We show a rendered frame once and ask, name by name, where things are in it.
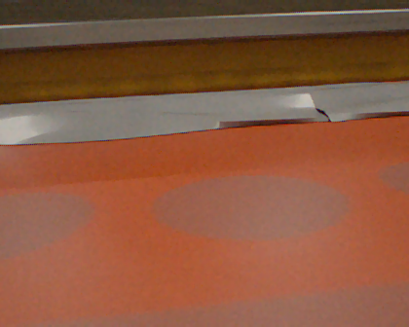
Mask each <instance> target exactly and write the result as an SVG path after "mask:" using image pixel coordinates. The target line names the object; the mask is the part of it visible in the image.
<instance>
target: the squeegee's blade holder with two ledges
mask: <svg viewBox="0 0 409 327"><path fill-rule="evenodd" d="M401 35H409V9H405V10H386V11H378V10H368V11H349V12H313V13H295V14H258V15H240V16H222V17H185V18H149V19H130V20H112V21H88V22H58V23H39V24H21V25H3V26H0V55H12V54H28V53H42V52H66V51H89V50H104V49H120V48H136V47H152V46H183V45H199V44H214V43H230V42H261V41H277V40H308V39H323V38H354V37H370V36H401Z"/></svg>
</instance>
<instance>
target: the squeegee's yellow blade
mask: <svg viewBox="0 0 409 327"><path fill-rule="evenodd" d="M386 61H409V35H401V36H370V37H354V38H323V39H308V40H277V41H261V42H230V43H214V44H199V45H183V46H152V47H136V48H120V49H104V50H89V51H66V52H42V53H28V54H0V84H8V83H21V82H34V81H54V80H75V79H88V78H101V77H115V76H129V75H156V74H169V73H183V72H197V71H224V70H238V69H251V68H278V67H291V66H319V65H332V64H346V63H357V64H360V63H372V62H386Z"/></svg>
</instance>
